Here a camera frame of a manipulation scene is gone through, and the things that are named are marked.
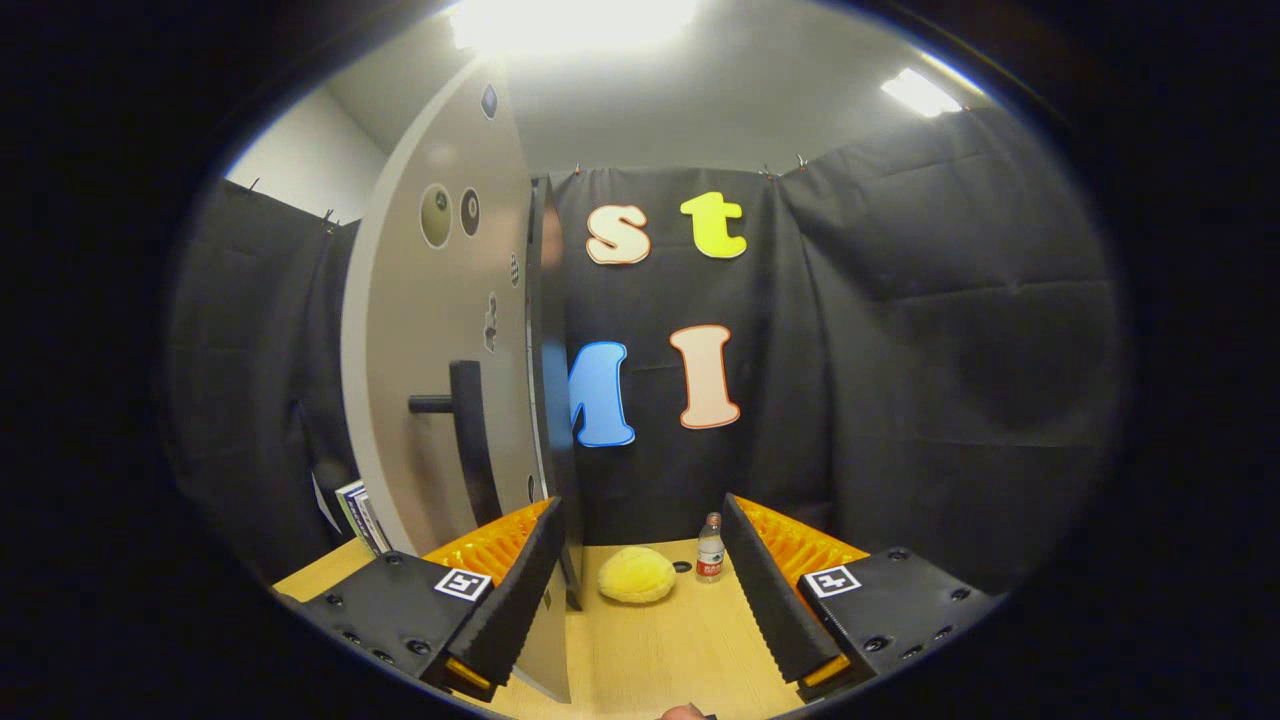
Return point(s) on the blue book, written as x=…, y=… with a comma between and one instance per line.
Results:
x=371, y=526

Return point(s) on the green book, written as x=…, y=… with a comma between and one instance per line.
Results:
x=350, y=505

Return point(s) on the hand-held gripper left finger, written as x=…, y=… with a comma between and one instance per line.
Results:
x=520, y=600

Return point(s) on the small ceiling light panel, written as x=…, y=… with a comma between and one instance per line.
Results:
x=920, y=93

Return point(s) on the black backdrop cloth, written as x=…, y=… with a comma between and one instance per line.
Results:
x=900, y=350

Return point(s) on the yellow plush bun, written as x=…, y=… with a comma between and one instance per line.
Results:
x=637, y=576

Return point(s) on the dark grey shoe cabinet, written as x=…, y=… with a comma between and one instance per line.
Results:
x=552, y=480

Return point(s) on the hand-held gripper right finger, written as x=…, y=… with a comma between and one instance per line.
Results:
x=770, y=600

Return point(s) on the beige shoe cabinet door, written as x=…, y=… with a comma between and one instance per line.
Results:
x=420, y=330

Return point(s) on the large ceiling light panel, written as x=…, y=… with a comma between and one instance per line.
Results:
x=570, y=22

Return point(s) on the clear bottle with red label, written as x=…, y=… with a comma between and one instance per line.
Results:
x=710, y=555

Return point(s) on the white card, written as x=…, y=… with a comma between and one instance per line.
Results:
x=324, y=505

